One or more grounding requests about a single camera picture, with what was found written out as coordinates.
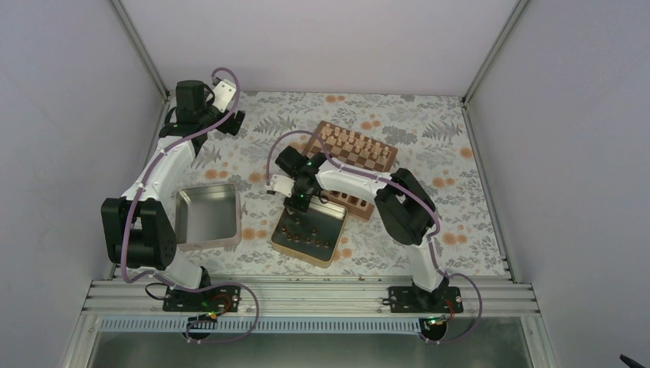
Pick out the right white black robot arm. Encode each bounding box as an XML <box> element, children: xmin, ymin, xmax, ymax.
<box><xmin>266</xmin><ymin>146</ymin><xmax>445</xmax><ymax>312</ymax></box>

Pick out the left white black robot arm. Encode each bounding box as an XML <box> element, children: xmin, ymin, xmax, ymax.
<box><xmin>100</xmin><ymin>77</ymin><xmax>245</xmax><ymax>311</ymax></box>

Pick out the gold tin with dark pieces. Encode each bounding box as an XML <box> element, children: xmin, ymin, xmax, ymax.
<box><xmin>270</xmin><ymin>199</ymin><xmax>347</xmax><ymax>268</ymax></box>

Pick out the row of light chess pieces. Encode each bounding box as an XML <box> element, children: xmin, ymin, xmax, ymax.
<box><xmin>314</xmin><ymin>121</ymin><xmax>398</xmax><ymax>170</ymax></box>

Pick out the floral patterned table mat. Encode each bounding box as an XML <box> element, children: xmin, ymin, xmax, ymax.
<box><xmin>177</xmin><ymin>92</ymin><xmax>506</xmax><ymax>277</ymax></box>

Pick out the wooden chessboard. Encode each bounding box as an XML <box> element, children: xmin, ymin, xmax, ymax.
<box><xmin>299</xmin><ymin>121</ymin><xmax>398</xmax><ymax>222</ymax></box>

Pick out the empty silver tin lid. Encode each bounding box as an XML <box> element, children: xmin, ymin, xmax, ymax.
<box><xmin>175</xmin><ymin>182</ymin><xmax>242</xmax><ymax>251</ymax></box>

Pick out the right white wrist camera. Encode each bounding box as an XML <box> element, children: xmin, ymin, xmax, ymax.
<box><xmin>265</xmin><ymin>174</ymin><xmax>294</xmax><ymax>197</ymax></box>

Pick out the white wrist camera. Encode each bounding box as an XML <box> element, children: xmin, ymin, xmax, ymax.
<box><xmin>265</xmin><ymin>174</ymin><xmax>294</xmax><ymax>197</ymax></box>
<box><xmin>212</xmin><ymin>77</ymin><xmax>237</xmax><ymax>113</ymax></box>

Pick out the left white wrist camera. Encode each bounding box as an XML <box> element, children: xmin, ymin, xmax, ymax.
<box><xmin>212</xmin><ymin>77</ymin><xmax>237</xmax><ymax>113</ymax></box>

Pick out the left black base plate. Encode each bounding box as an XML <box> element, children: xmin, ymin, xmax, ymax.
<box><xmin>162</xmin><ymin>285</ymin><xmax>241</xmax><ymax>314</ymax></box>

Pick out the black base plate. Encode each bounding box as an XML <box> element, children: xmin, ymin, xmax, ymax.
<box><xmin>162</xmin><ymin>285</ymin><xmax>241</xmax><ymax>314</ymax></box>
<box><xmin>382</xmin><ymin>285</ymin><xmax>464</xmax><ymax>314</ymax></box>

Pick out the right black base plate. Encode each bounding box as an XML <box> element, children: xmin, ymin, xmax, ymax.
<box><xmin>382</xmin><ymin>285</ymin><xmax>464</xmax><ymax>314</ymax></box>

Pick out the aluminium rail frame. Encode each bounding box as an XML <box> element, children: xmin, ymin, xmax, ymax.
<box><xmin>82</xmin><ymin>276</ymin><xmax>540</xmax><ymax>317</ymax></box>

